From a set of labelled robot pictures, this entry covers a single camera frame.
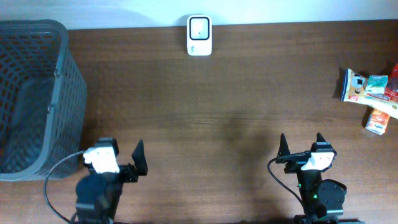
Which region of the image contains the cream rice cracker bag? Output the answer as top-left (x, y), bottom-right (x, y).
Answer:
top-left (340, 68), bottom-right (397, 119)

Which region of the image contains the orange Kleenex tissue pack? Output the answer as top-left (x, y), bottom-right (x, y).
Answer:
top-left (365, 109), bottom-right (390, 135)

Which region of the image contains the green Kleenex tissue pack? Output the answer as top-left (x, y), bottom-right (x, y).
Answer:
top-left (365, 75), bottom-right (388, 94)

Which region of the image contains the red snack bag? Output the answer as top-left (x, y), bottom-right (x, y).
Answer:
top-left (384, 64), bottom-right (398, 102)

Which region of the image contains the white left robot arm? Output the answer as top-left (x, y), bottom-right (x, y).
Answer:
top-left (69, 138), bottom-right (148, 223)

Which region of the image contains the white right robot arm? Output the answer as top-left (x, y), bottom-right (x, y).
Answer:
top-left (267, 133), bottom-right (362, 224)

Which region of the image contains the white barcode scanner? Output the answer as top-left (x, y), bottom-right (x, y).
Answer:
top-left (187, 14), bottom-right (213, 57)

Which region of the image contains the grey plastic mesh basket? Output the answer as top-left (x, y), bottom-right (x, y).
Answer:
top-left (1, 20), bottom-right (87, 182)

